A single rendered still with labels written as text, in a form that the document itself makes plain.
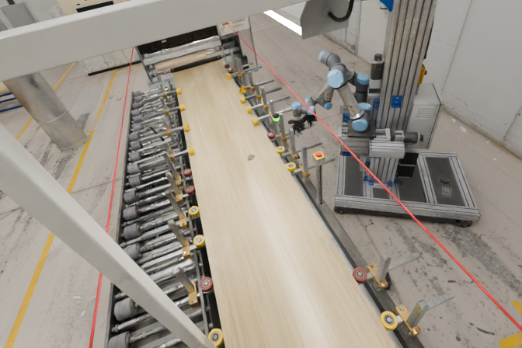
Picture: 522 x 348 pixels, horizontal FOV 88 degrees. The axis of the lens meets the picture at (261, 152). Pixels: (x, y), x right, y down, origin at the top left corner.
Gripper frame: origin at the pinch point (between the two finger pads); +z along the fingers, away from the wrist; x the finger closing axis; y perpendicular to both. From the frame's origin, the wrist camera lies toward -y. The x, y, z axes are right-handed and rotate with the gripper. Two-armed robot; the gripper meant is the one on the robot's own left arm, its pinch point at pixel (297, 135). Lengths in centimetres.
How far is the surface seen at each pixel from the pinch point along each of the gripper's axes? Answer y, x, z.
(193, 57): -254, 24, -11
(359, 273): 114, -62, 5
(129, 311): 34, -178, 13
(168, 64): -268, -11, -12
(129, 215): -43, -155, 13
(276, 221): 53, -73, 6
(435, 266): 133, 29, 97
